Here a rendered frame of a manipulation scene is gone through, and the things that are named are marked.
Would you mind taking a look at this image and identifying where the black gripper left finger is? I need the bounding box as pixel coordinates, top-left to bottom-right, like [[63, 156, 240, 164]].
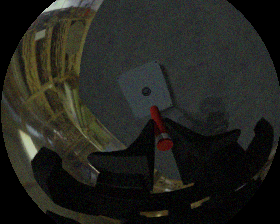
[[87, 118, 155, 191]]

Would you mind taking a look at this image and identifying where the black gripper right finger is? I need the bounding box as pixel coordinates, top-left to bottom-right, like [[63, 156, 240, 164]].
[[164, 117, 241, 186]]

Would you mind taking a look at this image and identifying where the red peg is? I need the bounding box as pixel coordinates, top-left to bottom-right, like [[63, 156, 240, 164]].
[[150, 106, 174, 151]]

